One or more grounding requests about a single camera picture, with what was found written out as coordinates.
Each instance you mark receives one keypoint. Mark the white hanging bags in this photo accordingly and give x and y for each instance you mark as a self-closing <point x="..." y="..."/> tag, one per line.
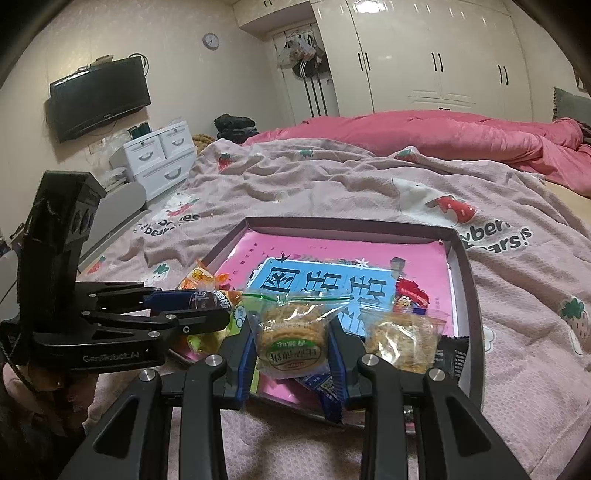
<point x="300" y="46"/>

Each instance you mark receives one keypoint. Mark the red cartoon snack packet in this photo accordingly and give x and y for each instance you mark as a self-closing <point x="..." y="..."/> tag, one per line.
<point x="411" y="295"/>

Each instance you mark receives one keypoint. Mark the clear cracker packet green label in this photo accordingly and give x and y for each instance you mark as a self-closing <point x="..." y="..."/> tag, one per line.
<point x="286" y="341"/>

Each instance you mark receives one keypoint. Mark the black green pea packet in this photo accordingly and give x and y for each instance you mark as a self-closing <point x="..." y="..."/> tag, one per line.
<point x="455" y="362"/>

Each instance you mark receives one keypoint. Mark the round wall clock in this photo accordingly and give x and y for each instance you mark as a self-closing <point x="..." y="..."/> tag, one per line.
<point x="211" y="40"/>

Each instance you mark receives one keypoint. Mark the grey headboard cushion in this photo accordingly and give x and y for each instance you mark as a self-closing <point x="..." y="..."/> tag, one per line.
<point x="572" y="104"/>

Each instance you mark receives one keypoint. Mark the person's left hand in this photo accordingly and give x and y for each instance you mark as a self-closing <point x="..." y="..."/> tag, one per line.
<point x="46" y="387"/>

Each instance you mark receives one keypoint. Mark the beige bed sheet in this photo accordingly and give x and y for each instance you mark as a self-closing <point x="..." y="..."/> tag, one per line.
<point x="568" y="194"/>

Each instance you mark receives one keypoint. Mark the white drawer cabinet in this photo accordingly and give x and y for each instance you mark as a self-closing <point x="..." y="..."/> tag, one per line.
<point x="159" y="152"/>

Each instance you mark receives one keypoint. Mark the dark grey shallow box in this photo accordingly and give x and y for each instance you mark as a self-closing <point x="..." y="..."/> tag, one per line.
<point x="471" y="323"/>

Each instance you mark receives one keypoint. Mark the brown plush toy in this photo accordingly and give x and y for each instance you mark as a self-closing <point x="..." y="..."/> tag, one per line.
<point x="203" y="141"/>

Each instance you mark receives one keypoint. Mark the pink quilt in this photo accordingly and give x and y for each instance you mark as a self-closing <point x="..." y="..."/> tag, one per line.
<point x="438" y="138"/>

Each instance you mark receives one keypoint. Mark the blue cookie packet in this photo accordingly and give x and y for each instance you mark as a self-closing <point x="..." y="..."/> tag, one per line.
<point x="318" y="383"/>

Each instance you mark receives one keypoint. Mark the black wall television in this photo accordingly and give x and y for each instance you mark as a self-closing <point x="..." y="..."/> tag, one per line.
<point x="99" y="99"/>

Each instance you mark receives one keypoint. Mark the pink book blue label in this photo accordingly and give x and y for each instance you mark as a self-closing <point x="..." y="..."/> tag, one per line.
<point x="415" y="263"/>

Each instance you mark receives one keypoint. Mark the white wardrobe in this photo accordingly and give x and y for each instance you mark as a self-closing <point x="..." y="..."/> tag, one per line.
<point x="438" y="50"/>

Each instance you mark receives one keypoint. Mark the dark green container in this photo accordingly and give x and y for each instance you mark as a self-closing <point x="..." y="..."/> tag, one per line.
<point x="138" y="130"/>

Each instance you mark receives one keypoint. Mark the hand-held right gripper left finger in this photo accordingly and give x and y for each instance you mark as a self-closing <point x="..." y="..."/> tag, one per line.
<point x="244" y="369"/>

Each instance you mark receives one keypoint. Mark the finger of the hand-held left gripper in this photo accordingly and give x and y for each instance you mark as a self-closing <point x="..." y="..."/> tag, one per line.
<point x="175" y="299"/>
<point x="198" y="323"/>

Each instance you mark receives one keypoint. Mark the clear plastic bag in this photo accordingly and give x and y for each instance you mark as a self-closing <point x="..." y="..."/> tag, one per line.
<point x="104" y="154"/>

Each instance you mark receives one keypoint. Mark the green cake packet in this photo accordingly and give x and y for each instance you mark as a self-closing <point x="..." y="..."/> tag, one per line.
<point x="235" y="318"/>

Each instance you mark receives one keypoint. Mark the dark clothes pile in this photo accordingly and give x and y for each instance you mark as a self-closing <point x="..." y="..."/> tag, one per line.
<point x="235" y="127"/>

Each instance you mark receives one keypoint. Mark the black striped cap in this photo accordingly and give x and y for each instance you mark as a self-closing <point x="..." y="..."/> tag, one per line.
<point x="307" y="69"/>

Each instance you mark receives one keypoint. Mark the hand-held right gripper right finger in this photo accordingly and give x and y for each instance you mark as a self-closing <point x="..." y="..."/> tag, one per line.
<point x="339" y="369"/>

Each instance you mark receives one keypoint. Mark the orange snack packet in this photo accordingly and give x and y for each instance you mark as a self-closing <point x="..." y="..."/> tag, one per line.
<point x="198" y="279"/>

